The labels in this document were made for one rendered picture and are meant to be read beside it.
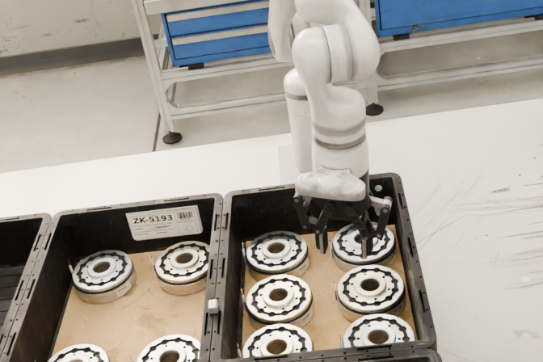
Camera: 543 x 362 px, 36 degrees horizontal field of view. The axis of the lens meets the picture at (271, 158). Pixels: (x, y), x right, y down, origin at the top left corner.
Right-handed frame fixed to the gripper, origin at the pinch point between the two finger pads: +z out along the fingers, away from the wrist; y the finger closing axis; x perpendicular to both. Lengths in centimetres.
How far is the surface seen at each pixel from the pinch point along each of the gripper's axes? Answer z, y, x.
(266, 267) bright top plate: 11.9, 14.5, -5.3
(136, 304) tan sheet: 16.3, 34.8, 2.8
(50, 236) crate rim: 9, 52, -2
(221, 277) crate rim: 5.4, 17.8, 4.6
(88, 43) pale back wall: 103, 185, -235
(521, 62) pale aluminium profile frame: 86, -21, -211
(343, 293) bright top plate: 11.3, 0.8, -1.5
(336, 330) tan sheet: 14.1, 0.9, 3.5
